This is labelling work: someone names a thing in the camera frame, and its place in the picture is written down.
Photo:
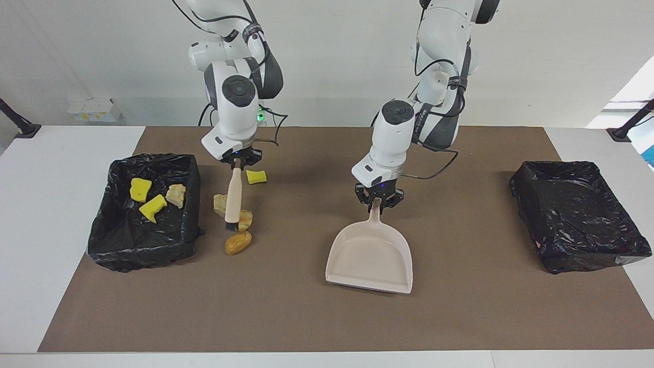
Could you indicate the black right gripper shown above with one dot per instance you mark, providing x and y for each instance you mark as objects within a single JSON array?
[{"x": 242, "y": 156}]

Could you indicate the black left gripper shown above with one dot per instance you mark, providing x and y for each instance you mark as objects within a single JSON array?
[{"x": 379, "y": 190}]

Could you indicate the beige brush black bristles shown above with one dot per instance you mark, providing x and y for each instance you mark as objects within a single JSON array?
[{"x": 234, "y": 197}]

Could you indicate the pale bread chunk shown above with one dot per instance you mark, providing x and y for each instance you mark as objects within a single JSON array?
[{"x": 219, "y": 203}]

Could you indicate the striped croissant piece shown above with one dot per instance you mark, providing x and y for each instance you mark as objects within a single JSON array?
[
  {"x": 176, "y": 196},
  {"x": 247, "y": 221}
]

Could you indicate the beige plastic dustpan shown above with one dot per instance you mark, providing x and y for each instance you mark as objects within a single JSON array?
[{"x": 370, "y": 260}]

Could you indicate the brown bread roll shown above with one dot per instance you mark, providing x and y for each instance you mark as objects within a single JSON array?
[{"x": 238, "y": 243}]

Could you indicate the green yellow sponge piece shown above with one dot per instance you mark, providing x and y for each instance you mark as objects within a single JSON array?
[{"x": 152, "y": 208}]

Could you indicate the yellow sponge piece dark dot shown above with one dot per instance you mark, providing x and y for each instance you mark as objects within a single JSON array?
[{"x": 140, "y": 189}]

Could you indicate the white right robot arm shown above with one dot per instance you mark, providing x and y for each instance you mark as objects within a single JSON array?
[{"x": 237, "y": 112}]

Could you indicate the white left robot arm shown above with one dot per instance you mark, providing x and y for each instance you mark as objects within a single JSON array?
[{"x": 393, "y": 138}]

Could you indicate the black bag lined bin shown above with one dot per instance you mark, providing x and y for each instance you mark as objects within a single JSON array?
[{"x": 117, "y": 240}]

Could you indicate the black bag bin pink spot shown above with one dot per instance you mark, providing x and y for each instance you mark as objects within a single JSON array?
[{"x": 577, "y": 214}]

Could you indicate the brown table mat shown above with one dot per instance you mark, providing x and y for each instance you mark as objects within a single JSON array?
[{"x": 327, "y": 317}]

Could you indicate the white cardboard box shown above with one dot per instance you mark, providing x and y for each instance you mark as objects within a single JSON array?
[{"x": 94, "y": 110}]

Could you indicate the blue object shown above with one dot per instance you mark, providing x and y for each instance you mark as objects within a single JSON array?
[{"x": 650, "y": 155}]

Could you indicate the black camera stand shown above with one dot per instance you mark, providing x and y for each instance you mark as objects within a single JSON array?
[
  {"x": 628, "y": 125},
  {"x": 20, "y": 125}
]

